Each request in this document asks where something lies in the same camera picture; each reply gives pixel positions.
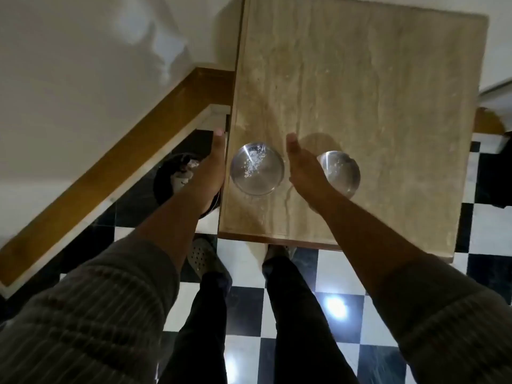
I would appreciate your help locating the person's right hand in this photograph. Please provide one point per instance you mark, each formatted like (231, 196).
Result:
(306, 175)

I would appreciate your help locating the person's left hand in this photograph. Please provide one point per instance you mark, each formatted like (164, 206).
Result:
(212, 175)

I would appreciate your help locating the steel ashtray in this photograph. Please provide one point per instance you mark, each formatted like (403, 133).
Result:
(345, 173)
(257, 169)

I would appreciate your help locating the black trash bin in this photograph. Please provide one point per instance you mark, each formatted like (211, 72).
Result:
(163, 183)

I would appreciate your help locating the person's left forearm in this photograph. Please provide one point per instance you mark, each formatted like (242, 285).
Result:
(172, 227)

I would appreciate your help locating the person's right forearm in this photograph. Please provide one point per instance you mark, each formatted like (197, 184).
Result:
(360, 239)

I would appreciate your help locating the crumpled white paper trash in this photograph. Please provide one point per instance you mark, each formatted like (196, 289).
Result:
(182, 175)

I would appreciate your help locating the grey perforated clog shoe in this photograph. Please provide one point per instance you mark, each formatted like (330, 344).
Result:
(204, 255)
(278, 251)

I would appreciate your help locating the brown wooden baseboard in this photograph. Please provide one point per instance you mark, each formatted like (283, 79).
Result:
(120, 163)

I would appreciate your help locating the grey ribbed sweater sleeve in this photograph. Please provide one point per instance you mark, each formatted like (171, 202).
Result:
(88, 315)
(452, 327)

